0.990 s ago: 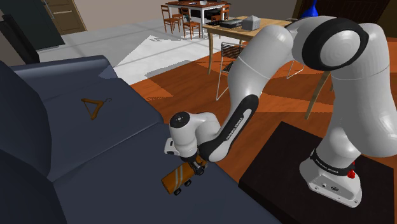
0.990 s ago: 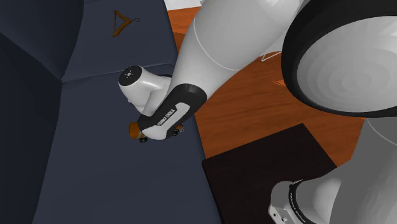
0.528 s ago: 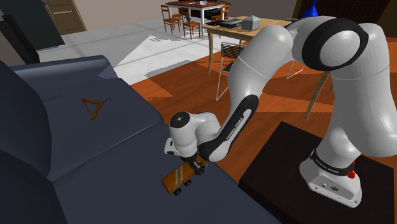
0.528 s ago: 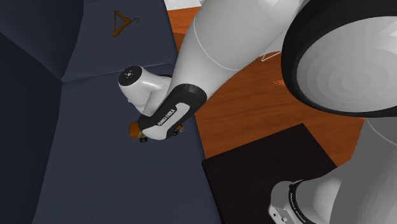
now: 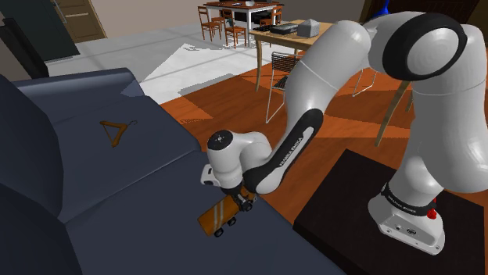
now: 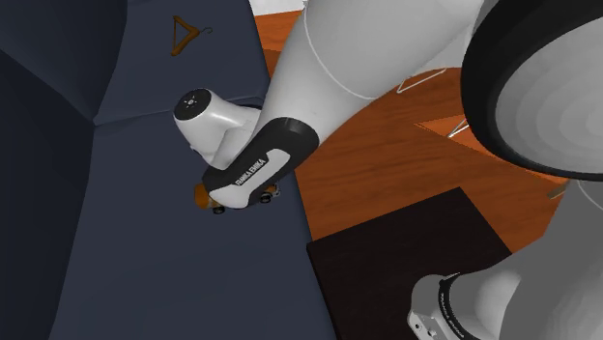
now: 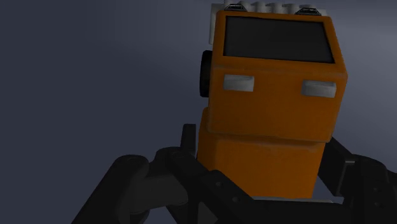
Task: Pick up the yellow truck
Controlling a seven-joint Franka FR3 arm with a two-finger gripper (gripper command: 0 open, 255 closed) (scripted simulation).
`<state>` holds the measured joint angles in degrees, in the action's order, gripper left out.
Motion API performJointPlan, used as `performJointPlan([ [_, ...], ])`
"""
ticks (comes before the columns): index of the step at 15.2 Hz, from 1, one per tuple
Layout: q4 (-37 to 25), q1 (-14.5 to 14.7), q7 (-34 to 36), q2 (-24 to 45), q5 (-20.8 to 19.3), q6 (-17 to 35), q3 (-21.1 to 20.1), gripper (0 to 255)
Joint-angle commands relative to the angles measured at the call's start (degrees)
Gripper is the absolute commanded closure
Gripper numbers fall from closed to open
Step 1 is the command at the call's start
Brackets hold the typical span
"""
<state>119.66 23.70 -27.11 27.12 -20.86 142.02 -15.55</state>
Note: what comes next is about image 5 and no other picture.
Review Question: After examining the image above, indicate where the orange toy truck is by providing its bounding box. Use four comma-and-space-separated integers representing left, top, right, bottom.
196, 195, 241, 238

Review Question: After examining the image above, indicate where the black robot stand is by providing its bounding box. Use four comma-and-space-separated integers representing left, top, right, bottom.
292, 148, 488, 275

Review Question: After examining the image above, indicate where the dark blue sofa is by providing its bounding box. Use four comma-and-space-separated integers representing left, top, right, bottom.
0, 67, 346, 275

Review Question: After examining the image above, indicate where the brown wooden clothes hanger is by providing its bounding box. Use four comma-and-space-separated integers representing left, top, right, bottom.
99, 120, 138, 148

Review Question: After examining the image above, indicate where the light wooden table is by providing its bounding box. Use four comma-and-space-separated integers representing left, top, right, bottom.
248, 19, 414, 148

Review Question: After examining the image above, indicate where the brown wooden dining chair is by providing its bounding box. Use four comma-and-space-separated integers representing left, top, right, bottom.
197, 5, 223, 42
221, 9, 248, 50
259, 5, 284, 27

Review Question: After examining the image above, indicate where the black flat device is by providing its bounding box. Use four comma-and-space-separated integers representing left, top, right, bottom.
269, 23, 299, 36

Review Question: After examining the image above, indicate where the grey box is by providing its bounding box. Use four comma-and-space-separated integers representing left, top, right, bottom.
296, 19, 321, 38

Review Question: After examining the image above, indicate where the white dining table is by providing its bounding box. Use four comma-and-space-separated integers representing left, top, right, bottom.
203, 0, 285, 48

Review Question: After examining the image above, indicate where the brown wooden door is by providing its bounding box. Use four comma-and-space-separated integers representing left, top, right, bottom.
53, 0, 108, 44

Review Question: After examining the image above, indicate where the dark green cabinet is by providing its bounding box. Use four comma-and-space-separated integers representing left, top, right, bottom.
0, 0, 81, 63

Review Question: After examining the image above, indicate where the white wire chair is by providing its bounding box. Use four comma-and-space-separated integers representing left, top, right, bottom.
265, 52, 303, 124

